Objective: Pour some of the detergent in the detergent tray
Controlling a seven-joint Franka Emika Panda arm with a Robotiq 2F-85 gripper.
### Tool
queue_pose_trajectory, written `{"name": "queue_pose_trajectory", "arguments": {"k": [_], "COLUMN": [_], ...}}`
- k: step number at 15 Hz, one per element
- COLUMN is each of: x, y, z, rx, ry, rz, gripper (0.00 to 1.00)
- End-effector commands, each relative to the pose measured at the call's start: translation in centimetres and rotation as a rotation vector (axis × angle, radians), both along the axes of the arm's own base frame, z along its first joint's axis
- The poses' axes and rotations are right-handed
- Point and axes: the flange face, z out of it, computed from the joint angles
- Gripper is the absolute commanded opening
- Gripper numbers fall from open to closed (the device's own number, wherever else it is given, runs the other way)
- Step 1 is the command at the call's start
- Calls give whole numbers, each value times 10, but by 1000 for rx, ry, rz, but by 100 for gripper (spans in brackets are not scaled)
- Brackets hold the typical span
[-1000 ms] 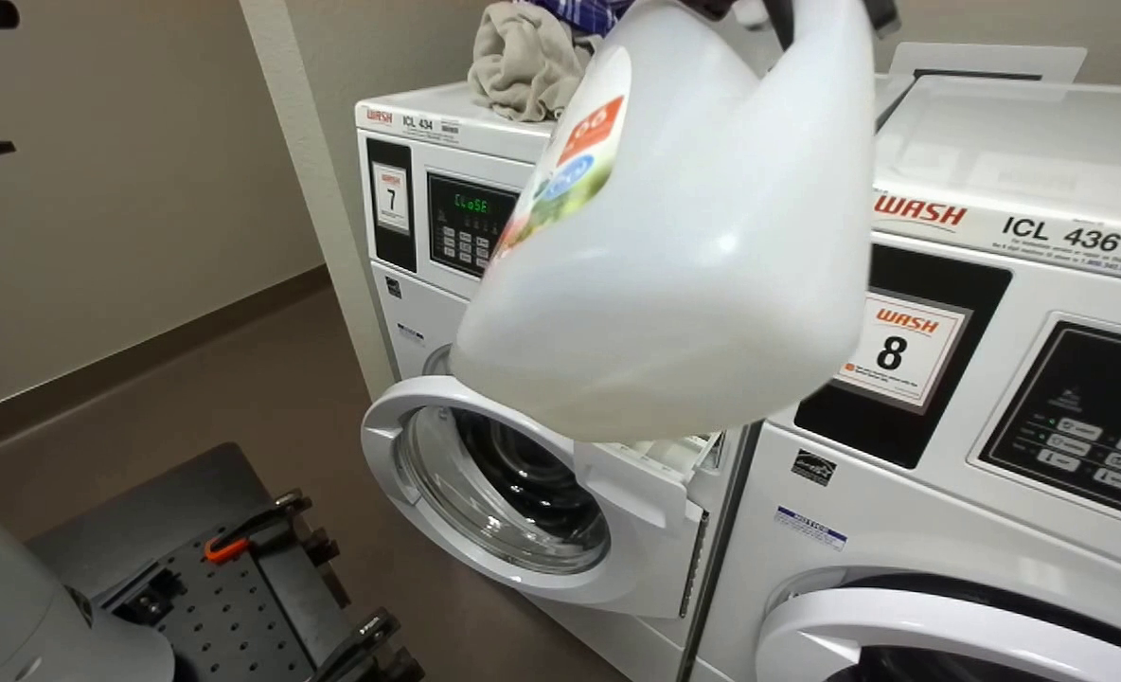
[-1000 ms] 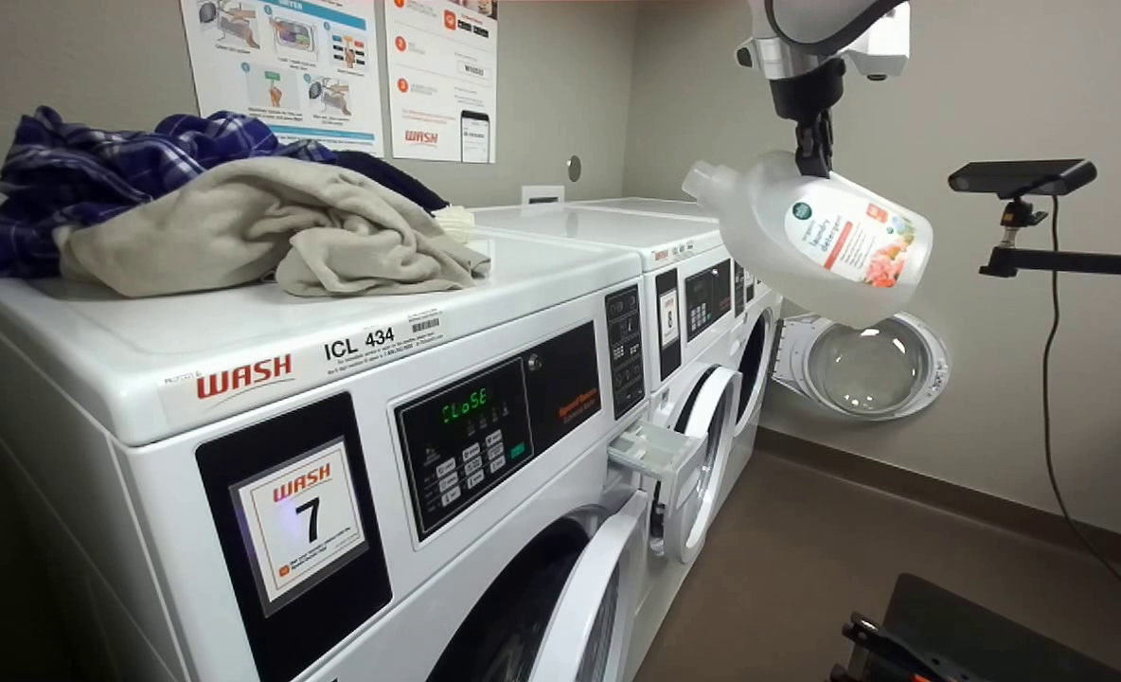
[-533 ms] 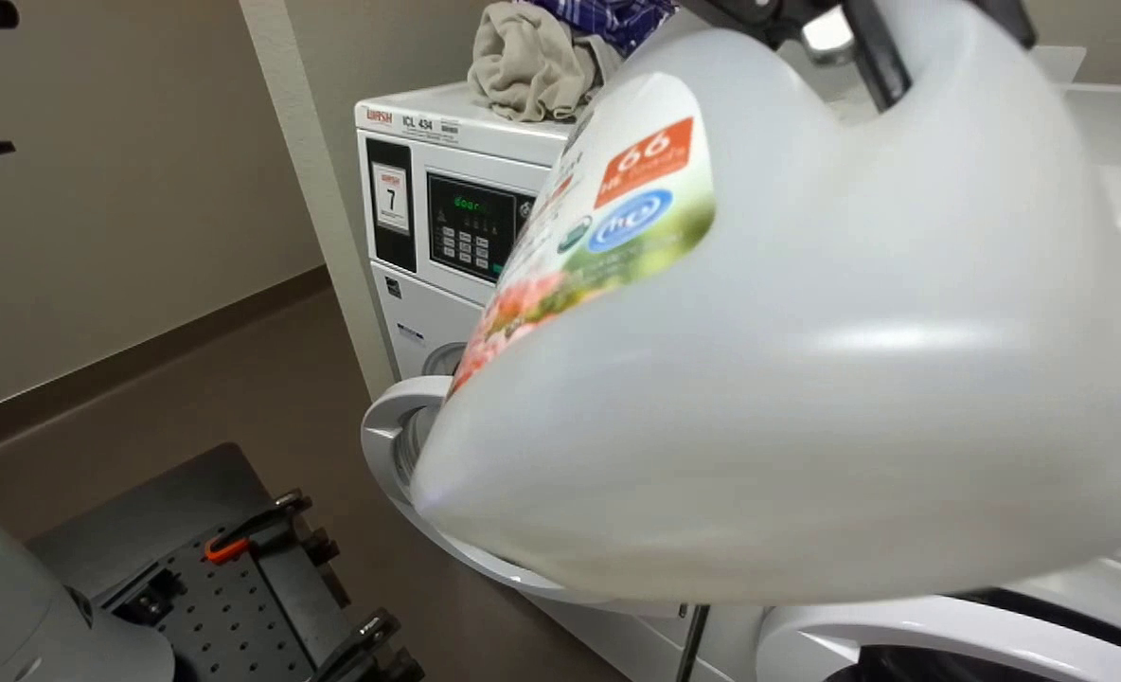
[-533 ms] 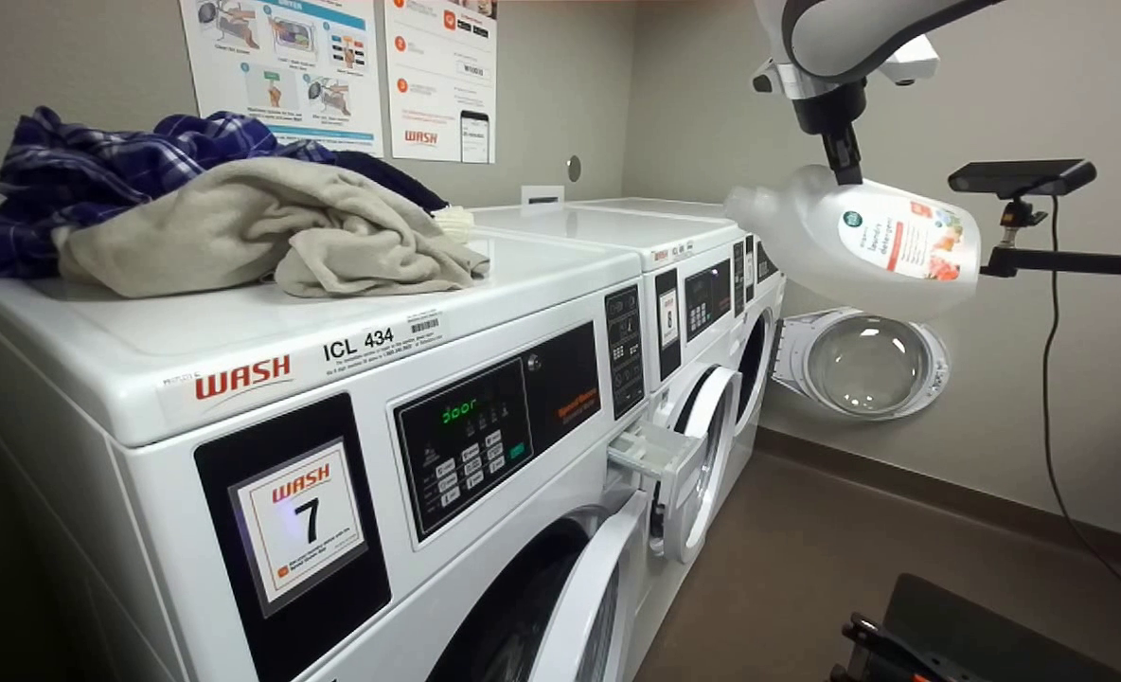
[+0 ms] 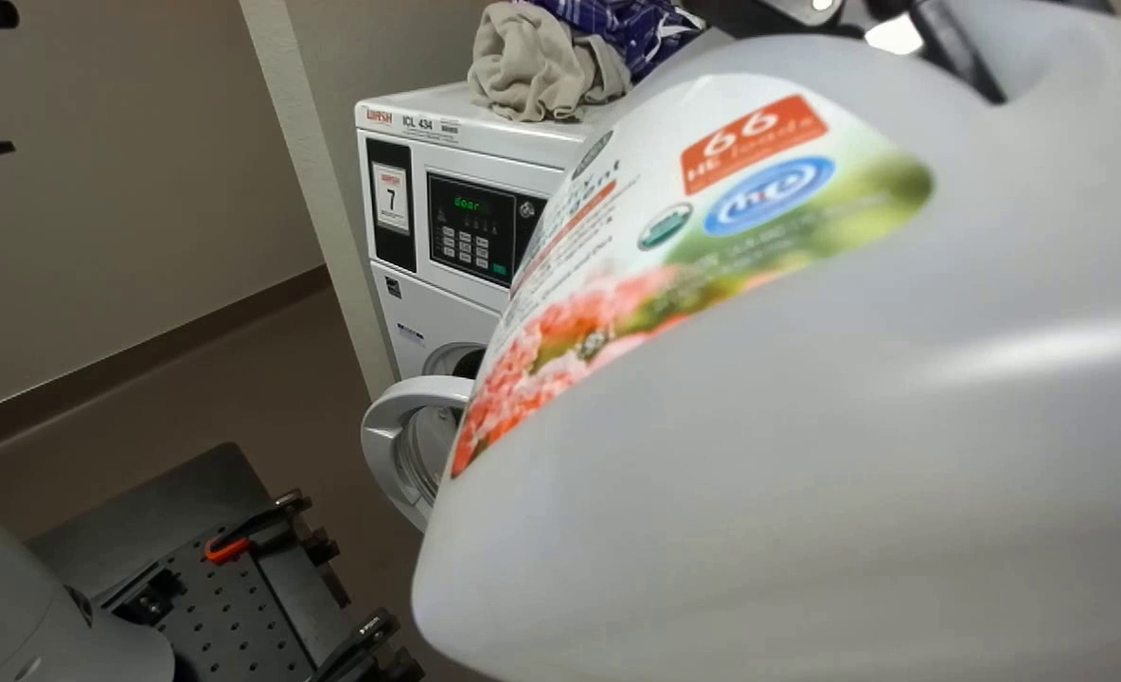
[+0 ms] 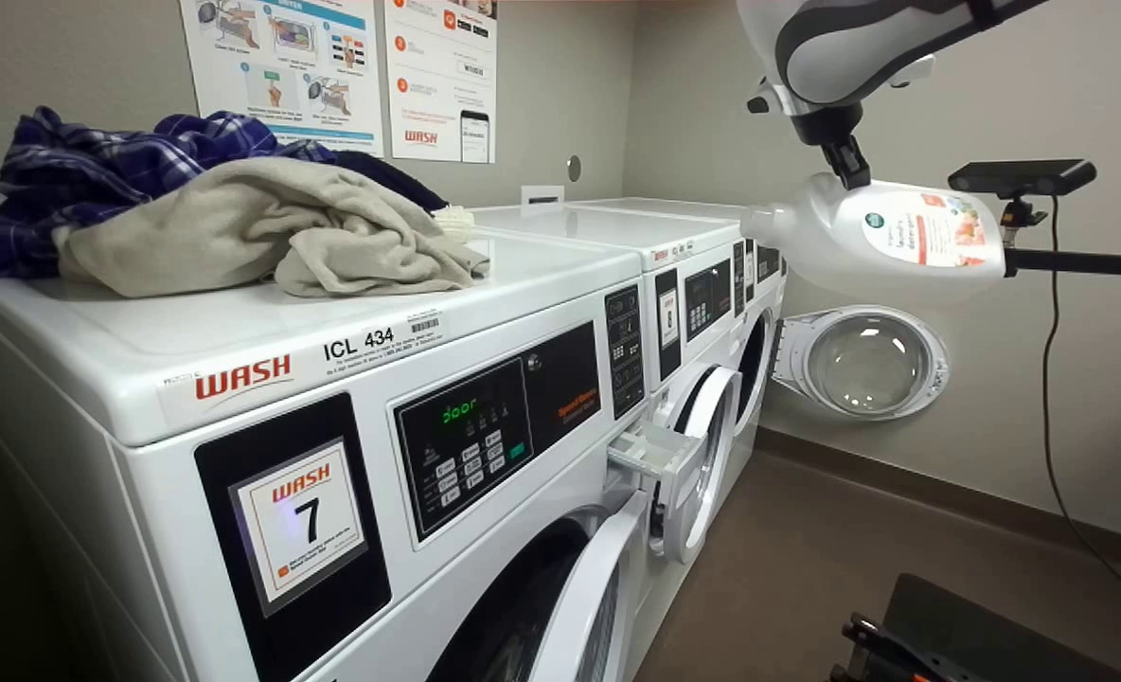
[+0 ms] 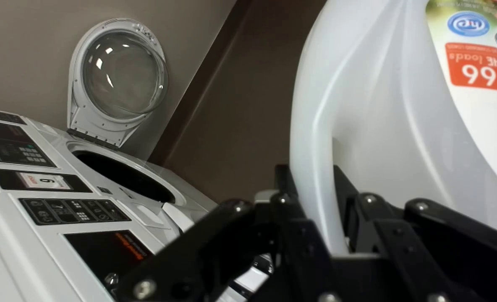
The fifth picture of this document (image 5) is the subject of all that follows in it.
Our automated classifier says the orange handled black clamp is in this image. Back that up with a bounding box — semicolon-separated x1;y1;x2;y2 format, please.
198;490;316;569

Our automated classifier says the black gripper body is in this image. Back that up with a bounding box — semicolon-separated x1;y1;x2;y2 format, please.
689;0;847;36

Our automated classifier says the navy and cream cloth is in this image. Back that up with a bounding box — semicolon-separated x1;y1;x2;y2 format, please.
533;0;712;87

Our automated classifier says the beige crumpled cloth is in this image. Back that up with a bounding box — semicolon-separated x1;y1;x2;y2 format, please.
466;0;638;125

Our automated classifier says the white vertical corner post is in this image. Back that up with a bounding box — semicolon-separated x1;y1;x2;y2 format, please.
236;0;402;399

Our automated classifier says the translucent laundry detergent bottle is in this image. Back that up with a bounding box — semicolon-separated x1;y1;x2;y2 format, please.
411;29;1121;682

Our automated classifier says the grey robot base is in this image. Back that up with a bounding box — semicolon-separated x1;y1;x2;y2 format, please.
0;491;177;682

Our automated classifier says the open round washer door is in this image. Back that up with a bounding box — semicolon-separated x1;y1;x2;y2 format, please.
355;370;480;533

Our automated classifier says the white washing machine number seven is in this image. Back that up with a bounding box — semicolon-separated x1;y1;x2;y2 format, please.
351;81;616;381

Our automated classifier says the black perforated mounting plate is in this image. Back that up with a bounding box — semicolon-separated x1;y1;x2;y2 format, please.
27;441;426;682

